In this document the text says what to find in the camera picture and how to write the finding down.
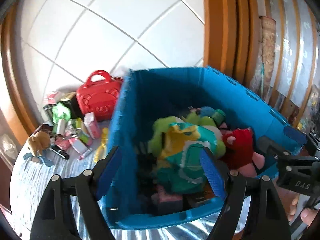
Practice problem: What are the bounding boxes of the silver metal clip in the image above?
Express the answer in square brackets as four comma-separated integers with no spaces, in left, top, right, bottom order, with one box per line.
[65,130,83,141]

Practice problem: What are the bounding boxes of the colourful toy packages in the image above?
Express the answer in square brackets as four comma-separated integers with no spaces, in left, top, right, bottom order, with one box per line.
[297,85,320,133]

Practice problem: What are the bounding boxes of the light green box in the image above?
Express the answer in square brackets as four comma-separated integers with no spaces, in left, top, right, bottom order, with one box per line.
[75,117,92,143]

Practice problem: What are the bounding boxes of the person's right hand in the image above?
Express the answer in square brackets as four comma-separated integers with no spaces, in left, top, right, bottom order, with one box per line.
[287,194,318,228]

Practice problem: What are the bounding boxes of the pink pig plush red dress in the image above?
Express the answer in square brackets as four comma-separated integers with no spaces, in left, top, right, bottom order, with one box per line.
[221,127,266,177]

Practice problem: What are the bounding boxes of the pink carton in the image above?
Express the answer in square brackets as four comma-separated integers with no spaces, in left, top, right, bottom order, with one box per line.
[84,112,101,138]

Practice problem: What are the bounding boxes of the yellow toy figure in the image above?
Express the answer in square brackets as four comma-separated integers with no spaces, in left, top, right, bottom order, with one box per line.
[94,127,110,163]

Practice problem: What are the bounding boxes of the pink tube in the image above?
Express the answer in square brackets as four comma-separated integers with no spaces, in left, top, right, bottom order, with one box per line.
[77,148,93,161]

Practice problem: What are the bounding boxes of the black marker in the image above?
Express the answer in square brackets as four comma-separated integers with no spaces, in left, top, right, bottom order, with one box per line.
[51,146,70,161]

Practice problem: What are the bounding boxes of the patterned sheer curtain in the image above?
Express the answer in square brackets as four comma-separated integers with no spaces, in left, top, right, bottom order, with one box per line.
[265,0,320,130]

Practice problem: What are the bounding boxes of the red toy suitcase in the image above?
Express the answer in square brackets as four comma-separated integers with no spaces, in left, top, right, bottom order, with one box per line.
[76,70,123,122]

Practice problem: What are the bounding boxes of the red box on floor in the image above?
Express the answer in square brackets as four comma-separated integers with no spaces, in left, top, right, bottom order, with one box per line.
[44,92,63,105]

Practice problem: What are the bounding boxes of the white tube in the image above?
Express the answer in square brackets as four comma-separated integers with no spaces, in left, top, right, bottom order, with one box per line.
[55,119,66,137]

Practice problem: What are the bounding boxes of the small black box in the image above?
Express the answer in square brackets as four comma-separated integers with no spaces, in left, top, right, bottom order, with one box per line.
[185,190,216,207]

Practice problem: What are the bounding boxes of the clear plastic bag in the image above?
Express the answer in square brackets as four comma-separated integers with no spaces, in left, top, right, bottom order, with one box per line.
[1,134,18,153]

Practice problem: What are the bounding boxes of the brown plush dog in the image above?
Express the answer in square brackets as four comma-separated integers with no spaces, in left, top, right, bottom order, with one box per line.
[27,131,52,157]

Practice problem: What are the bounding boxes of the blue plastic storage bin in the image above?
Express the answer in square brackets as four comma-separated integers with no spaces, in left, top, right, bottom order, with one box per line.
[101,66,307,230]

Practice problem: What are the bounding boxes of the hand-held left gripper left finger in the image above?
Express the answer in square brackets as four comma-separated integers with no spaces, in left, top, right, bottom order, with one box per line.
[29,145,123,240]

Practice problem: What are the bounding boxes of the green cloth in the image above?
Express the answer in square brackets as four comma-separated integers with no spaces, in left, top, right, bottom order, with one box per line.
[51,103,72,125]

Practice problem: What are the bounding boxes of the blue plastic sandal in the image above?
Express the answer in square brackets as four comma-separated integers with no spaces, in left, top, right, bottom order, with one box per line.
[23,152,54,167]

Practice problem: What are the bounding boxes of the blue striped bedsheet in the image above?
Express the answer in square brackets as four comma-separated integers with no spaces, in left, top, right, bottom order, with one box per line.
[10,120,253,240]

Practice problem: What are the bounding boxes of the rolled patterned carpet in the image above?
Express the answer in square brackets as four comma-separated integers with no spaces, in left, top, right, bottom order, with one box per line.
[250,16,277,98]

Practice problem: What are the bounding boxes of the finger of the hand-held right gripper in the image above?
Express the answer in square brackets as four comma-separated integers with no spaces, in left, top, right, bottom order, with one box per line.
[257,136,291,161]
[284,126,309,146]

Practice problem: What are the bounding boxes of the blue plush toy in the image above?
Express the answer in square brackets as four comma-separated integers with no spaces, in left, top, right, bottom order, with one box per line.
[200,106,216,117]

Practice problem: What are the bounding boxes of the white pink box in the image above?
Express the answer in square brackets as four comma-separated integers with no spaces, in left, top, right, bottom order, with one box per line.
[71,137,93,153]

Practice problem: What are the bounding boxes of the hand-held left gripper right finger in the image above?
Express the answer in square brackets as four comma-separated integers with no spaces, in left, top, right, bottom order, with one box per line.
[200,147,292,240]

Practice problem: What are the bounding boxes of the green frog plush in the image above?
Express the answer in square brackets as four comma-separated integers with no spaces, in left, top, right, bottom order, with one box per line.
[149,110,227,160]

